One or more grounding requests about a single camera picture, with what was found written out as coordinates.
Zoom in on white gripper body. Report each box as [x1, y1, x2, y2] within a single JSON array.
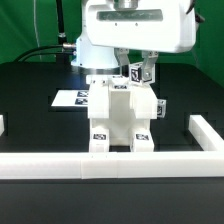
[[85, 0, 196, 53]]

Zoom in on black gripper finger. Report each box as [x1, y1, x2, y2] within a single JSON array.
[[115, 48, 130, 76], [141, 51, 158, 82]]

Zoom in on white tagged nut cube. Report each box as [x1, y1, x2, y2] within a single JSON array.
[[129, 61, 155, 85]]

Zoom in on white chair seat part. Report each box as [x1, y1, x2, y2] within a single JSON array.
[[88, 84, 153, 147]]

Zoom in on white small chair post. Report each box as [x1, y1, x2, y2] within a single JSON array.
[[89, 127, 109, 153]]

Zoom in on white chair backrest part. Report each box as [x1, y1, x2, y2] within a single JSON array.
[[86, 74, 158, 119]]

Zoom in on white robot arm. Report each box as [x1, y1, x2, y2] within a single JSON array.
[[72, 0, 197, 82]]

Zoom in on black cables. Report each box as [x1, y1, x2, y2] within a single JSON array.
[[13, 0, 78, 63]]

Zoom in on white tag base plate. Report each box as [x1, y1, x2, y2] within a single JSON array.
[[52, 90, 89, 107]]

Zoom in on white U-shaped fence frame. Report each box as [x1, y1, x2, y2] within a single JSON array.
[[0, 114, 224, 180]]

